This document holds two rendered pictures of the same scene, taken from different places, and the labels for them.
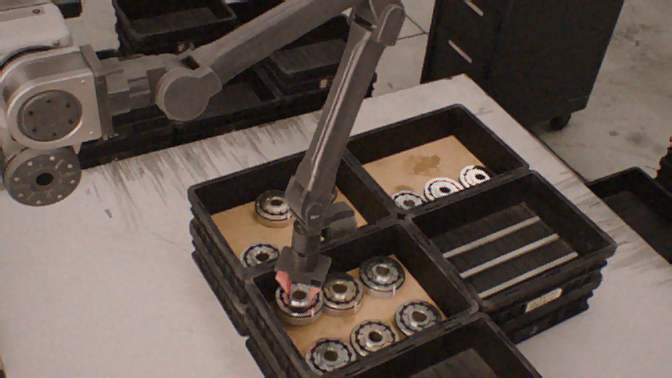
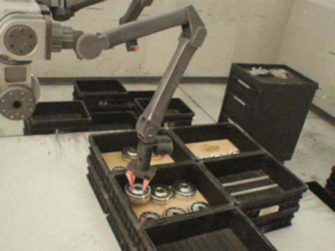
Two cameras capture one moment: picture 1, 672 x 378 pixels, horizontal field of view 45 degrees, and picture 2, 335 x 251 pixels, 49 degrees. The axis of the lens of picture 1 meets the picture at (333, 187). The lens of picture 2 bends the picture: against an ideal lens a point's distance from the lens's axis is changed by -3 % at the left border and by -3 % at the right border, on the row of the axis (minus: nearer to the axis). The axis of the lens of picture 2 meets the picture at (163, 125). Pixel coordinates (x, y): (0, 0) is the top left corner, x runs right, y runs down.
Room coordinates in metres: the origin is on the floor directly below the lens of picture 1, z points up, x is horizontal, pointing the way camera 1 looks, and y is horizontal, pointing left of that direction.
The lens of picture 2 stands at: (-0.05, -0.10, 1.78)
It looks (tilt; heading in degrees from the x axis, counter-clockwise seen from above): 27 degrees down; 4
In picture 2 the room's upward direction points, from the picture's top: 10 degrees clockwise
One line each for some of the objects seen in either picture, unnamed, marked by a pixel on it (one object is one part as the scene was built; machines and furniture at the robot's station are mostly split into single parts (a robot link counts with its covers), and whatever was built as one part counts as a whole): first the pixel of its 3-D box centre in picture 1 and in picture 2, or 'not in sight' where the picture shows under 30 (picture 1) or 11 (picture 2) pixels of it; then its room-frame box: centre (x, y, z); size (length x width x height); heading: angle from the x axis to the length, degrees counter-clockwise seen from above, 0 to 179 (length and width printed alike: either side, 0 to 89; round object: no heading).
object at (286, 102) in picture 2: (518, 34); (261, 119); (3.03, -0.71, 0.45); 0.60 x 0.45 x 0.90; 122
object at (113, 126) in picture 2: (214, 126); (110, 140); (2.36, 0.46, 0.31); 0.40 x 0.30 x 0.34; 122
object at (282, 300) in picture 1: (299, 296); (137, 189); (1.10, 0.04, 0.89); 0.10 x 0.10 x 0.01
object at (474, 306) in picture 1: (361, 296); (171, 191); (1.10, -0.08, 0.92); 0.40 x 0.30 x 0.02; 125
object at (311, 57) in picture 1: (312, 91); (160, 131); (2.57, 0.12, 0.37); 0.40 x 0.30 x 0.45; 122
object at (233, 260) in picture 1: (292, 205); (140, 149); (1.34, 0.09, 0.92); 0.40 x 0.30 x 0.02; 125
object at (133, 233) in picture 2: (358, 311); (168, 201); (1.10, -0.08, 0.87); 0.40 x 0.30 x 0.11; 125
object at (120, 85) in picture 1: (117, 85); (57, 37); (1.01, 0.35, 1.45); 0.09 x 0.08 x 0.12; 32
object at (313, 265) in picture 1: (304, 256); (142, 162); (1.10, 0.04, 1.01); 0.10 x 0.07 x 0.07; 80
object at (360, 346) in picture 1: (375, 338); (176, 215); (1.04, -0.12, 0.86); 0.10 x 0.10 x 0.01
